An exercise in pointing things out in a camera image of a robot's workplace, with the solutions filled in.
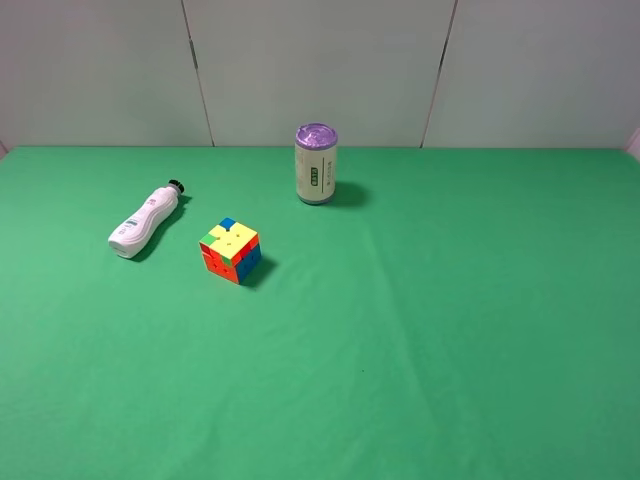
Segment colourful puzzle cube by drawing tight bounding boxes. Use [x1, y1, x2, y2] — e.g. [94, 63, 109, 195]
[199, 218, 262, 284]

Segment purple garbage bag roll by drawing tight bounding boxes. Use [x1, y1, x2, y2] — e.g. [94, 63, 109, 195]
[295, 123, 338, 205]

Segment white bottle with black brush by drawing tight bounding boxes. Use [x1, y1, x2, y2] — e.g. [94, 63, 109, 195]
[108, 179, 184, 259]

